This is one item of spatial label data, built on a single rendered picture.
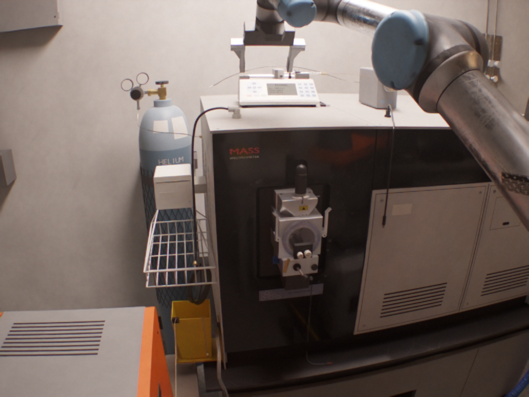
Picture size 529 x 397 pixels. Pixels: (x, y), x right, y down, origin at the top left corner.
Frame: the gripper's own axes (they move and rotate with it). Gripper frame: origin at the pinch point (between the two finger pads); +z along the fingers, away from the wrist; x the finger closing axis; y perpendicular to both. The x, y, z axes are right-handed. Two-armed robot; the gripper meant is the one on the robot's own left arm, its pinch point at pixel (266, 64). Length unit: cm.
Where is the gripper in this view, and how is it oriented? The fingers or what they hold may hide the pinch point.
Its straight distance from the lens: 115.2
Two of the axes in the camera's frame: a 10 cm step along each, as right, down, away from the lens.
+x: -9.9, 0.4, -1.0
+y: -0.8, -8.4, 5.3
